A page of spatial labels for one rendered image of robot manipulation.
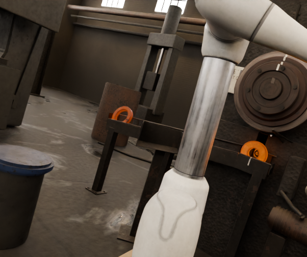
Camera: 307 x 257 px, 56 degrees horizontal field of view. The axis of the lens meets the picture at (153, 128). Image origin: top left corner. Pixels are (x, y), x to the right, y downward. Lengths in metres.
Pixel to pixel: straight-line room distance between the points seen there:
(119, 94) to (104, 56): 7.21
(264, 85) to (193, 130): 0.91
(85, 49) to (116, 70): 1.97
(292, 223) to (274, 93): 0.68
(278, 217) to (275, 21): 1.11
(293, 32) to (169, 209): 0.51
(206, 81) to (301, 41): 0.28
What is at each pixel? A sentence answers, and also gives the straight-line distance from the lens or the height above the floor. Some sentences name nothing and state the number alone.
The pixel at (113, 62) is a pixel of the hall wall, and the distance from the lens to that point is 11.07.
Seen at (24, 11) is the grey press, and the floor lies 1.33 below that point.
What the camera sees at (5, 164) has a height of 0.42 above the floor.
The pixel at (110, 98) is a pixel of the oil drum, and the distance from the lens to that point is 4.37.
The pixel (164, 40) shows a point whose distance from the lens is 7.40.
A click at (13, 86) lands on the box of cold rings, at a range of 3.26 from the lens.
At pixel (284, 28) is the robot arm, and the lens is 0.77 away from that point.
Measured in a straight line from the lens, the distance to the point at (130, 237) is 1.95.
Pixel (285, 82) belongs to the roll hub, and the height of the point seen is 1.17.
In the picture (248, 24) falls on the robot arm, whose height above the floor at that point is 1.12.
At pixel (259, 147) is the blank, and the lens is 1.83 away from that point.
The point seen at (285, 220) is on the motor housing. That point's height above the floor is 0.49.
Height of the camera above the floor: 0.89
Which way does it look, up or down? 6 degrees down
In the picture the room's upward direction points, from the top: 17 degrees clockwise
